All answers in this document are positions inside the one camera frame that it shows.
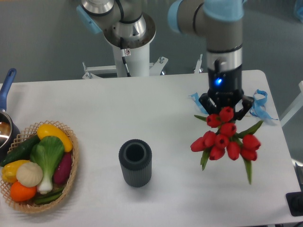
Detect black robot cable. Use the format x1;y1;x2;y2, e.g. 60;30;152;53
119;37;132;78

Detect green bean pods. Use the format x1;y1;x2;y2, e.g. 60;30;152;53
33;187;63;205

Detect white metal base frame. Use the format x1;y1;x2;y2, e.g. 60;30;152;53
82;54;204;79

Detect purple sweet potato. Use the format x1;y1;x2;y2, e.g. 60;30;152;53
53;152;72;184

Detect dark grey ribbed vase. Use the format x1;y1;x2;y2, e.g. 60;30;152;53
118;139;152;188

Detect yellow bell pepper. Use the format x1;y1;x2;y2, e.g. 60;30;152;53
1;160;30;183

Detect orange fruit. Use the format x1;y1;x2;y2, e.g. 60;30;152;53
10;181;36;202

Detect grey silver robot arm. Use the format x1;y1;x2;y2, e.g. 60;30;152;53
76;0;254;120

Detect black device at edge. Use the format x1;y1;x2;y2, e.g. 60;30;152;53
285;192;303;217

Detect red tulip bouquet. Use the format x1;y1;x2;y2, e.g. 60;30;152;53
190;107;263;184

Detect woven wicker basket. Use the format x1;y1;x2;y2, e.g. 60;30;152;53
0;121;79;213

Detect yellow squash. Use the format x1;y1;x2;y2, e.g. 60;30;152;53
37;123;73;152

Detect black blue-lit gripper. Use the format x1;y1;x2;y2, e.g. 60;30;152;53
198;66;254;121

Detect white frame at right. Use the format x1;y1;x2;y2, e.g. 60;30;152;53
280;81;303;127

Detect blue-handled saucepan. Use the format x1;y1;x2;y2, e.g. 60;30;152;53
0;68;20;161

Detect blue ribbon right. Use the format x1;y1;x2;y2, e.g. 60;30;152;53
250;89;278;121

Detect dark green cucumber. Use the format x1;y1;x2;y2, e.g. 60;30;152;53
0;135;40;167

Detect green bok choy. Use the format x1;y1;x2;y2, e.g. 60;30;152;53
30;136;64;194

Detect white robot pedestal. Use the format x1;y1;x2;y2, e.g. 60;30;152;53
104;13;156;77

